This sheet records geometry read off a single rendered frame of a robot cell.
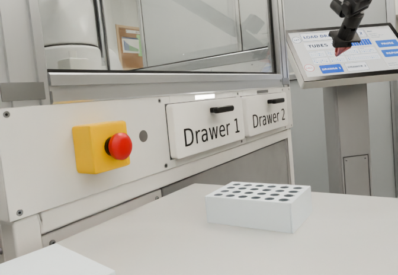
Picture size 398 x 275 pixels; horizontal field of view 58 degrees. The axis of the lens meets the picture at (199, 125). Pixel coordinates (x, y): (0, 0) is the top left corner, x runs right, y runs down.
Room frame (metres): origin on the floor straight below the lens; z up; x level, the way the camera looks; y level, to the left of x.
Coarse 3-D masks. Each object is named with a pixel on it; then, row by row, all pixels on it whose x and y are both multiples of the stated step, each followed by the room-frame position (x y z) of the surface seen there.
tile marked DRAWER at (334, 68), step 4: (332, 64) 1.48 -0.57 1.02; (336, 64) 1.48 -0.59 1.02; (340, 64) 1.48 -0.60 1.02; (320, 68) 1.46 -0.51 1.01; (324, 68) 1.46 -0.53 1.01; (328, 68) 1.46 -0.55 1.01; (332, 68) 1.46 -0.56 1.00; (336, 68) 1.46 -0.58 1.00; (340, 68) 1.46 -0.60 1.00; (324, 72) 1.45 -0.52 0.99; (328, 72) 1.45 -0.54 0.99; (332, 72) 1.45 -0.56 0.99; (336, 72) 1.45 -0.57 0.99
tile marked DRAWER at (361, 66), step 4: (344, 64) 1.48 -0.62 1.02; (348, 64) 1.48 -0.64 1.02; (352, 64) 1.48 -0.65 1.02; (356, 64) 1.48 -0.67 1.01; (360, 64) 1.48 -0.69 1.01; (364, 64) 1.48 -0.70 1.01; (348, 68) 1.47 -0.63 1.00; (352, 68) 1.47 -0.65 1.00; (356, 68) 1.47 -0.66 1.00; (360, 68) 1.47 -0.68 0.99; (364, 68) 1.47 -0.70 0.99; (368, 68) 1.47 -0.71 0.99
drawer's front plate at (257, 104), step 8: (248, 96) 0.97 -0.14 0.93; (256, 96) 1.01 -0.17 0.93; (264, 96) 1.05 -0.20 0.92; (272, 96) 1.10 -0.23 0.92; (280, 96) 1.15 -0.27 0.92; (248, 104) 0.96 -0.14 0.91; (256, 104) 1.01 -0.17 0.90; (264, 104) 1.05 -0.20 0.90; (272, 104) 1.10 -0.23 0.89; (280, 104) 1.15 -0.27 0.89; (248, 112) 0.96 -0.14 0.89; (256, 112) 1.00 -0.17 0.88; (264, 112) 1.04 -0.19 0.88; (272, 112) 1.09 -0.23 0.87; (280, 112) 1.14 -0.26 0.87; (248, 120) 0.96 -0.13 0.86; (256, 120) 1.00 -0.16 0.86; (264, 120) 1.04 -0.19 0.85; (272, 120) 1.09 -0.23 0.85; (280, 120) 1.14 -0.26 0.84; (248, 128) 0.96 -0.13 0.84; (256, 128) 1.00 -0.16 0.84; (264, 128) 1.04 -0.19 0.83; (272, 128) 1.09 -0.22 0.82; (248, 136) 0.97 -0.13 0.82
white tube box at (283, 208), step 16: (224, 192) 0.50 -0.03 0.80; (240, 192) 0.49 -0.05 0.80; (256, 192) 0.49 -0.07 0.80; (272, 192) 0.48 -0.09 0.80; (288, 192) 0.48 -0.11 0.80; (304, 192) 0.47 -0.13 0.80; (208, 208) 0.49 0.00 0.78; (224, 208) 0.47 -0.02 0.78; (240, 208) 0.46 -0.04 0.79; (256, 208) 0.45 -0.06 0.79; (272, 208) 0.43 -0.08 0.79; (288, 208) 0.42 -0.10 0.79; (304, 208) 0.46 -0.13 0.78; (224, 224) 0.47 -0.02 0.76; (240, 224) 0.46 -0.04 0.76; (256, 224) 0.45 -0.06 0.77; (272, 224) 0.44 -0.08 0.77; (288, 224) 0.42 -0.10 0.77
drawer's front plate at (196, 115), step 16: (176, 112) 0.71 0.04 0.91; (192, 112) 0.75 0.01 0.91; (208, 112) 0.80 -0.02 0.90; (224, 112) 0.86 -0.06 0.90; (240, 112) 0.93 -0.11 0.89; (176, 128) 0.70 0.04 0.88; (192, 128) 0.75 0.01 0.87; (208, 128) 0.80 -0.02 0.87; (240, 128) 0.92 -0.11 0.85; (176, 144) 0.70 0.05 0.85; (192, 144) 0.74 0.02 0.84; (208, 144) 0.79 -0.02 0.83; (224, 144) 0.85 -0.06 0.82
